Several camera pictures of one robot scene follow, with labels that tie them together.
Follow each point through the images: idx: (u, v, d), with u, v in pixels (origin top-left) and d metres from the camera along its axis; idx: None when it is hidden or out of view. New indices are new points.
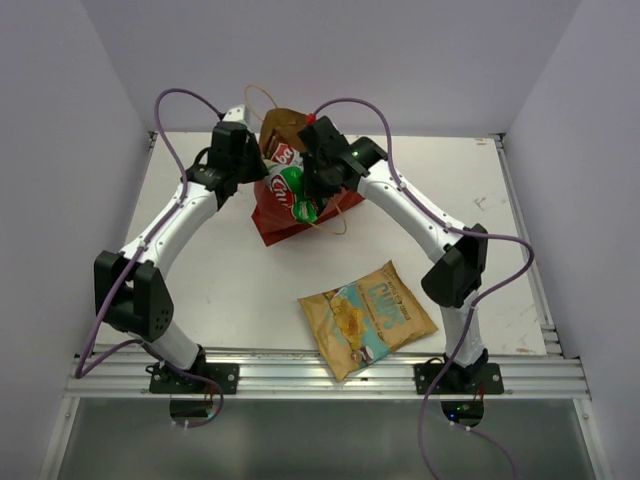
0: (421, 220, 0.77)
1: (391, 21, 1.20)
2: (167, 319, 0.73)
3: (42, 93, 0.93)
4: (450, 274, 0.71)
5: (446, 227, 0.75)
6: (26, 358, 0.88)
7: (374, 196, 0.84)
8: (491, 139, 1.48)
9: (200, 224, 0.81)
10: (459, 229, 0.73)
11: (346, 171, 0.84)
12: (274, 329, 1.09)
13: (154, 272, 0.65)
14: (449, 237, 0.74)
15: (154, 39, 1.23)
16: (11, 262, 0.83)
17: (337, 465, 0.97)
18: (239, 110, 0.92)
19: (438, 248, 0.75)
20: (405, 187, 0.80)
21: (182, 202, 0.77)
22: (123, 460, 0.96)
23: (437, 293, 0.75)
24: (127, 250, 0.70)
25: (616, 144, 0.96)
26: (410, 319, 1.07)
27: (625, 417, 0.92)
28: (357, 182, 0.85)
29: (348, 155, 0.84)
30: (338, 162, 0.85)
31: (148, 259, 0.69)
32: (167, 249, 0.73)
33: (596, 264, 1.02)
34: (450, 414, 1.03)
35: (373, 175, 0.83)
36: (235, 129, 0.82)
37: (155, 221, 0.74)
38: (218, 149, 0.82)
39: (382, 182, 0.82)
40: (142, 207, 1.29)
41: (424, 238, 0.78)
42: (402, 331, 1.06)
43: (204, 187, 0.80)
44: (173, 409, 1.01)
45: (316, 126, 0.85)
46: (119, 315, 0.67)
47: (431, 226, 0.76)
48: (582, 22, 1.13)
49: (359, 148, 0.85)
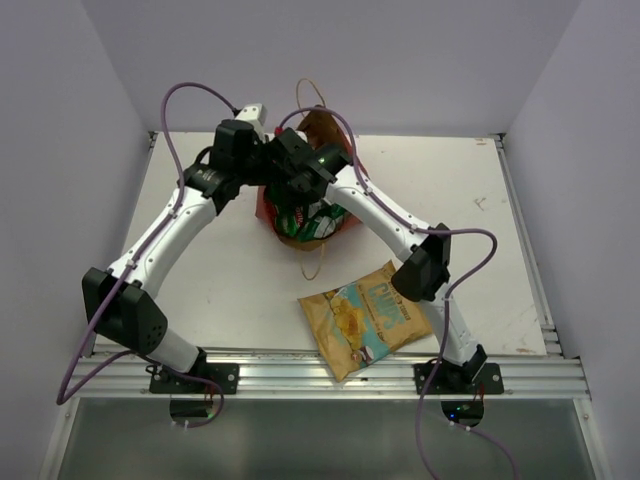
0: (386, 223, 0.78)
1: (391, 21, 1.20)
2: (160, 333, 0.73)
3: (42, 93, 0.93)
4: (417, 273, 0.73)
5: (412, 228, 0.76)
6: (26, 358, 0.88)
7: (343, 203, 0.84)
8: (491, 139, 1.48)
9: (197, 232, 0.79)
10: (423, 229, 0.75)
11: (314, 179, 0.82)
12: (274, 329, 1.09)
13: (141, 295, 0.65)
14: (414, 237, 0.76)
15: (154, 39, 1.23)
16: (11, 263, 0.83)
17: (337, 465, 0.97)
18: (255, 109, 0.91)
19: (405, 249, 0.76)
20: (371, 190, 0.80)
21: (175, 212, 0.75)
22: (123, 460, 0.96)
23: (407, 292, 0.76)
24: (115, 268, 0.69)
25: (616, 144, 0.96)
26: (410, 319, 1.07)
27: (625, 417, 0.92)
28: (324, 189, 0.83)
29: (313, 162, 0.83)
30: (305, 169, 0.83)
31: (135, 279, 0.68)
32: (158, 265, 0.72)
33: (596, 265, 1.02)
34: (450, 414, 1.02)
35: (339, 180, 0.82)
36: (239, 129, 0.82)
37: (146, 235, 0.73)
38: (221, 149, 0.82)
39: (349, 187, 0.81)
40: (142, 208, 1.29)
41: (392, 240, 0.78)
42: (402, 331, 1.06)
43: (201, 195, 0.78)
44: (173, 409, 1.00)
45: (281, 137, 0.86)
46: (112, 330, 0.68)
47: (397, 228, 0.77)
48: (582, 21, 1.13)
49: (326, 155, 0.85)
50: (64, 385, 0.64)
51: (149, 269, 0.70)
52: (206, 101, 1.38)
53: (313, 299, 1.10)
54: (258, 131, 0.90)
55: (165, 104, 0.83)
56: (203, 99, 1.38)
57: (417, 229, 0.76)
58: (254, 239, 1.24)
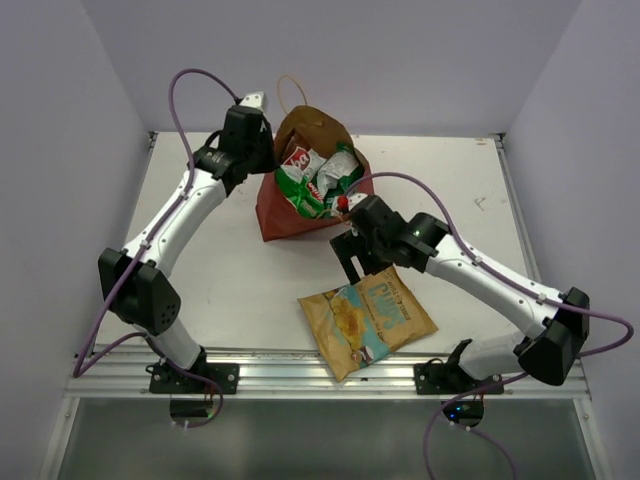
0: (507, 296, 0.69)
1: (391, 20, 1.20)
2: (174, 313, 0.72)
3: (40, 92, 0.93)
4: (558, 352, 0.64)
5: (540, 299, 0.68)
6: (25, 358, 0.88)
7: (446, 276, 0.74)
8: (491, 139, 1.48)
9: (207, 216, 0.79)
10: (555, 301, 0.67)
11: (411, 254, 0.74)
12: (274, 329, 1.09)
13: (157, 273, 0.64)
14: (544, 309, 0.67)
15: (154, 39, 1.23)
16: (11, 263, 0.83)
17: (337, 464, 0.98)
18: (257, 97, 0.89)
19: (536, 324, 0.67)
20: (481, 260, 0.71)
21: (187, 194, 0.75)
22: (124, 460, 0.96)
23: (538, 368, 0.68)
24: (129, 249, 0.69)
25: (617, 144, 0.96)
26: (410, 319, 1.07)
27: (625, 417, 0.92)
28: (426, 265, 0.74)
29: (408, 236, 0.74)
30: (400, 244, 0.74)
31: (150, 259, 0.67)
32: (171, 246, 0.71)
33: (596, 264, 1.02)
34: (450, 414, 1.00)
35: (440, 251, 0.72)
36: (251, 113, 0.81)
37: (160, 215, 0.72)
38: (231, 133, 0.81)
39: (455, 259, 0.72)
40: (142, 207, 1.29)
41: (513, 313, 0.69)
42: (402, 331, 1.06)
43: (211, 176, 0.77)
44: (173, 409, 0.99)
45: (368, 208, 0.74)
46: (126, 311, 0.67)
47: (521, 299, 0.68)
48: (582, 21, 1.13)
49: (420, 227, 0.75)
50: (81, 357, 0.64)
51: (163, 250, 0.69)
52: (206, 100, 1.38)
53: (315, 299, 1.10)
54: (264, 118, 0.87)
55: (173, 94, 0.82)
56: (202, 99, 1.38)
57: (546, 300, 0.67)
58: (253, 239, 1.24)
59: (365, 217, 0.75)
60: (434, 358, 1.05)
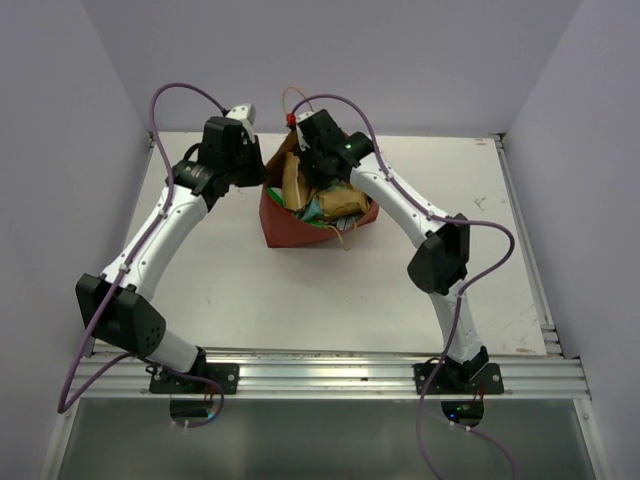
0: (405, 210, 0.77)
1: (391, 20, 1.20)
2: (159, 334, 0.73)
3: (40, 93, 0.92)
4: (423, 258, 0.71)
5: (429, 216, 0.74)
6: (26, 357, 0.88)
7: (366, 189, 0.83)
8: (491, 139, 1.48)
9: (189, 232, 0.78)
10: (440, 216, 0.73)
11: (339, 163, 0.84)
12: (273, 329, 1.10)
13: (137, 298, 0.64)
14: (431, 224, 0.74)
15: (153, 39, 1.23)
16: (12, 264, 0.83)
17: (337, 464, 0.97)
18: (243, 108, 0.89)
19: (420, 234, 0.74)
20: (393, 177, 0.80)
21: (166, 212, 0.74)
22: (122, 461, 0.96)
23: (421, 280, 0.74)
24: (108, 273, 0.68)
25: (614, 143, 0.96)
26: (349, 192, 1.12)
27: (626, 418, 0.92)
28: (349, 175, 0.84)
29: (340, 147, 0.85)
30: (333, 153, 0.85)
31: (130, 283, 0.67)
32: (152, 267, 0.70)
33: (596, 265, 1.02)
34: (450, 414, 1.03)
35: (362, 166, 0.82)
36: (229, 126, 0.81)
37: (138, 237, 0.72)
38: (210, 146, 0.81)
39: (372, 173, 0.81)
40: (144, 207, 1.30)
41: (409, 225, 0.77)
42: (338, 198, 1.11)
43: (191, 192, 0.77)
44: (173, 409, 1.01)
45: (316, 117, 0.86)
46: (108, 336, 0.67)
47: (414, 214, 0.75)
48: (581, 22, 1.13)
49: (354, 142, 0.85)
50: (66, 388, 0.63)
51: (143, 272, 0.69)
52: (205, 101, 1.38)
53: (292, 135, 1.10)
54: (248, 131, 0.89)
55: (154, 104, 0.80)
56: (202, 99, 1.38)
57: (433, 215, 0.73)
58: (254, 239, 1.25)
59: (312, 124, 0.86)
60: (433, 357, 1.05)
